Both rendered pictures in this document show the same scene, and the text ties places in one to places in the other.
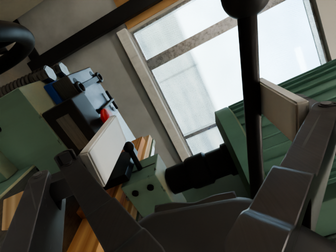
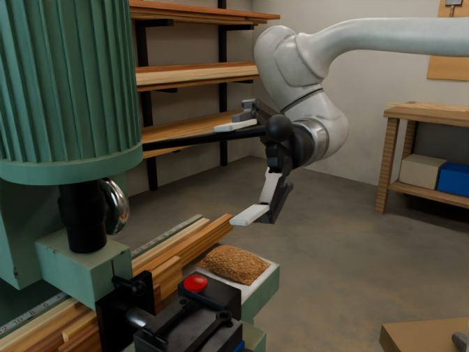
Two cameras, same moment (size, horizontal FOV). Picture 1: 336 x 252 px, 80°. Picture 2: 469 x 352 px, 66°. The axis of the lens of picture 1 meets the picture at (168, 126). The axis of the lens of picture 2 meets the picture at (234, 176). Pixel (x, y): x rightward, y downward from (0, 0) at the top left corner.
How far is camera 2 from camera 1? 0.63 m
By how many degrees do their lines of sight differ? 117
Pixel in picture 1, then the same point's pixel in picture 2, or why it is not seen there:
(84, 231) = (166, 288)
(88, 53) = not seen: outside the picture
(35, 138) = not seen: hidden behind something
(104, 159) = (256, 207)
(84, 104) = (223, 292)
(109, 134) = (252, 213)
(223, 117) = (127, 163)
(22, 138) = not seen: hidden behind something
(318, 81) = (121, 47)
